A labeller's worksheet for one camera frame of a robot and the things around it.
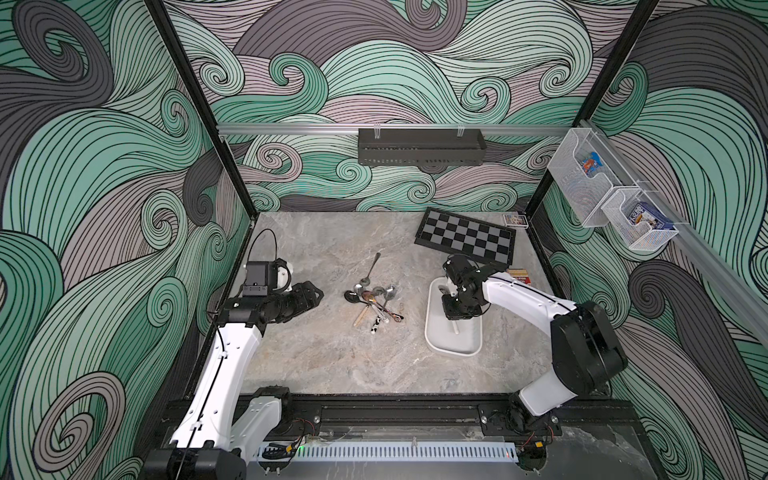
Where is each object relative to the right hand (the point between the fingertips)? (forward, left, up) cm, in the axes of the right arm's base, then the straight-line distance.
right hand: (455, 315), depth 88 cm
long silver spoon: (+14, +27, -3) cm, 31 cm away
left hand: (-1, +40, +15) cm, 43 cm away
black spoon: (+7, +31, -2) cm, 32 cm away
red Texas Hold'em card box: (+16, -26, -2) cm, 30 cm away
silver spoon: (+9, +20, -2) cm, 22 cm away
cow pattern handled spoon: (0, +23, -2) cm, 23 cm away
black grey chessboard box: (+33, -7, -1) cm, 34 cm away
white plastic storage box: (-7, 0, -1) cm, 7 cm away
